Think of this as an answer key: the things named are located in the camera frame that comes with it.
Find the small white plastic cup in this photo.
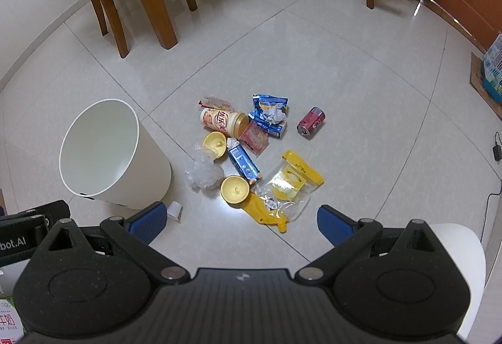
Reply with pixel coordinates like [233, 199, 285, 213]
[167, 201, 183, 223]

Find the clear plastic wrap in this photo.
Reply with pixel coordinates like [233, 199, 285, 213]
[185, 145, 225, 193]

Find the white plastic trash bin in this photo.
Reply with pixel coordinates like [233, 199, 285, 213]
[59, 98, 172, 210]

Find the yellow cup lid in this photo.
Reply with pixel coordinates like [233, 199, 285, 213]
[220, 176, 250, 208]
[202, 132, 227, 159]

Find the red soda can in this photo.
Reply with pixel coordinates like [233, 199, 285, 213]
[297, 107, 326, 138]

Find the blue milk carton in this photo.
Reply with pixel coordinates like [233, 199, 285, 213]
[228, 145, 262, 185]

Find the white tissue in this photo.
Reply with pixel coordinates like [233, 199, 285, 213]
[263, 106, 286, 125]

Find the orange milk tea cup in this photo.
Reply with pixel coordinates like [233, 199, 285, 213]
[200, 108, 249, 138]

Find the blue snack bag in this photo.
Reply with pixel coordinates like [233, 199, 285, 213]
[248, 94, 288, 139]

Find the red clear snack wrapper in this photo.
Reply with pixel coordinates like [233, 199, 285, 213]
[198, 97, 236, 112]

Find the clear yellow zip bag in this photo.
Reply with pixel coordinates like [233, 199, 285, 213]
[254, 150, 324, 222]

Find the yellow plastic scoop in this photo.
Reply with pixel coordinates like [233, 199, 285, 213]
[239, 193, 288, 234]

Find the pink foil snack packet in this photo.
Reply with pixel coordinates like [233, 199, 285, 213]
[238, 121, 269, 156]

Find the white round stool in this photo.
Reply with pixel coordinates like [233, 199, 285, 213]
[430, 223, 487, 341]

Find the blue cardboard box right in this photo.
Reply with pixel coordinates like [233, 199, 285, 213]
[470, 33, 502, 120]

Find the black power adapter cable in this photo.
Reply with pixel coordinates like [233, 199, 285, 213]
[479, 131, 502, 243]

